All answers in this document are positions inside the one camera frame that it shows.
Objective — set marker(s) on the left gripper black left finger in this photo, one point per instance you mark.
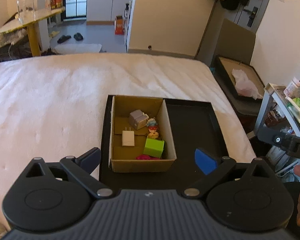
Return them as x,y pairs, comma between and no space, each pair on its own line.
79,171

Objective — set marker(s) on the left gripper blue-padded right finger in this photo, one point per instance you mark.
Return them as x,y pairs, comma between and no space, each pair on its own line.
214,170

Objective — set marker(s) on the brown hair doll figurine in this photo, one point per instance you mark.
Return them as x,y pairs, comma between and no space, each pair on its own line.
153,132

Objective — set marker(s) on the blue red doll figurine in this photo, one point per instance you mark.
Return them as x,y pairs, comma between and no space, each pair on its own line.
151,122

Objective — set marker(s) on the metal storage shelf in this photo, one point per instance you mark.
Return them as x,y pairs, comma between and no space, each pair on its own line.
275,114

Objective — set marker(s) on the black tray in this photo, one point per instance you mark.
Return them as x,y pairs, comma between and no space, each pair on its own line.
194,125

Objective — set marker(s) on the white power adapter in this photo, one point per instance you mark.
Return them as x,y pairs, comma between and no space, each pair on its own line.
128,138

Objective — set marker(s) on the green box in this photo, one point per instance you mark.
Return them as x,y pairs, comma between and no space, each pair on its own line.
154,147

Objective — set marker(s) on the red small toy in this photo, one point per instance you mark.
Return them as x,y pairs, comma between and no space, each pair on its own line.
146,157

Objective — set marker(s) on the brown cardboard box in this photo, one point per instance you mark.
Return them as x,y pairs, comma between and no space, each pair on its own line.
122,159

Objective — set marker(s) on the white fluffy bed blanket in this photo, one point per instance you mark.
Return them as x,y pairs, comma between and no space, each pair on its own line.
53,106

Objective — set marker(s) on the purple beige toy block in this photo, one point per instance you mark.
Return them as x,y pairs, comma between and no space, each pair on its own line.
138,119

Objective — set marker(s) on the black framed floor box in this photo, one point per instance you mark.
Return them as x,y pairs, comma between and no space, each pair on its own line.
242,104

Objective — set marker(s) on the white plastic bag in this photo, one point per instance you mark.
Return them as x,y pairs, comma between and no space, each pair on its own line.
244,86

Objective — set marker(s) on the white floor mat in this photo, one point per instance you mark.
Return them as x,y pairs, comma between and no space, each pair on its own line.
67,49

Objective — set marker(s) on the right black slipper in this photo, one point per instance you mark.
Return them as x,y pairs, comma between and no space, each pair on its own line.
78,37

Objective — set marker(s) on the black slipper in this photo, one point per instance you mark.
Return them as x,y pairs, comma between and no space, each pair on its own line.
63,39
78,37

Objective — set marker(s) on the left black slipper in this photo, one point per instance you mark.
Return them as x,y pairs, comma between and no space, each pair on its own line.
63,39

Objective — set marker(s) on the black stool with clutter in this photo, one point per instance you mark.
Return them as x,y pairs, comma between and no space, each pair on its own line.
15,45

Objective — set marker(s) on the orange carton box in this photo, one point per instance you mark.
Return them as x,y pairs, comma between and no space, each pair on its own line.
119,25

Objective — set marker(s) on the round yellow side table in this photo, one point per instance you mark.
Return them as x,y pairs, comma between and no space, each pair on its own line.
39,15

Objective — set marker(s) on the white kitchen cabinet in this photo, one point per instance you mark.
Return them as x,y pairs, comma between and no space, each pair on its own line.
104,11

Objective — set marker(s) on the clear glass jar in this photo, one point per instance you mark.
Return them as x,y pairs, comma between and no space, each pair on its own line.
26,11

